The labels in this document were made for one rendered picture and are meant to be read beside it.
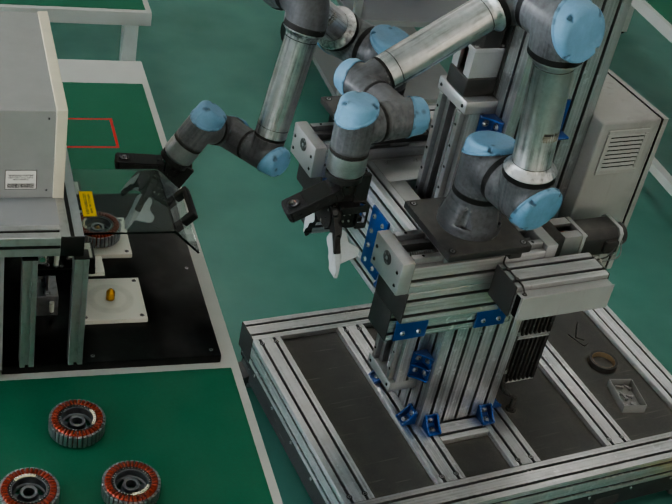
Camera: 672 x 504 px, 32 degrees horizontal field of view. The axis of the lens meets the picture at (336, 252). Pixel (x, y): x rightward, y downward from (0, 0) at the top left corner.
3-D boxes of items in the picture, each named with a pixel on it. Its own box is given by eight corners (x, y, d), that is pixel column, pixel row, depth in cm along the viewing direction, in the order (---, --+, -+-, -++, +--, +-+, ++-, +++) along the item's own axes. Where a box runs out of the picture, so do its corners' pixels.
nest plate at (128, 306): (137, 281, 278) (138, 277, 278) (147, 322, 267) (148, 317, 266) (72, 283, 273) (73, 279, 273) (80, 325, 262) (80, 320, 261)
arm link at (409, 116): (404, 78, 227) (357, 85, 222) (438, 106, 220) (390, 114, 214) (396, 114, 232) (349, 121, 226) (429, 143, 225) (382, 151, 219)
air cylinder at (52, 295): (54, 294, 269) (55, 275, 266) (58, 315, 264) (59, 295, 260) (31, 295, 268) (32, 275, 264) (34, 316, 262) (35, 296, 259)
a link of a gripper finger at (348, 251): (363, 276, 227) (359, 228, 227) (336, 279, 225) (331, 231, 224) (356, 275, 230) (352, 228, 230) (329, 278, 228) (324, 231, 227)
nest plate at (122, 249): (123, 222, 297) (123, 218, 296) (132, 257, 285) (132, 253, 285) (62, 223, 292) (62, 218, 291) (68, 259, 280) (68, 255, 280)
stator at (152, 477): (88, 489, 227) (89, 475, 225) (134, 463, 235) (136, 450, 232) (125, 524, 222) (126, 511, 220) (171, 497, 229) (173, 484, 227)
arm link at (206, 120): (236, 123, 276) (214, 119, 269) (208, 156, 280) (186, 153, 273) (217, 99, 279) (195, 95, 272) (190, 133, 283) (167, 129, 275)
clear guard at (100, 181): (179, 190, 270) (182, 168, 266) (199, 253, 252) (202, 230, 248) (32, 192, 259) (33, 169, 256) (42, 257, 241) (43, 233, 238)
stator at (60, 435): (50, 452, 233) (51, 438, 231) (45, 412, 242) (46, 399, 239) (107, 447, 237) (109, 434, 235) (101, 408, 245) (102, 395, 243)
